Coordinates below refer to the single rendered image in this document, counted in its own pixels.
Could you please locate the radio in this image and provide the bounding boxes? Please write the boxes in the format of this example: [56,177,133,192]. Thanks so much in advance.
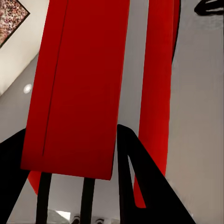
[20,0,181,224]

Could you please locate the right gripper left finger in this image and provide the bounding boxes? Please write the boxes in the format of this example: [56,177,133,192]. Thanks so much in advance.
[0,129,30,224]

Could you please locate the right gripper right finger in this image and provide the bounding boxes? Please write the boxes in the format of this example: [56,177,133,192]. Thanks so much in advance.
[117,124,196,224]

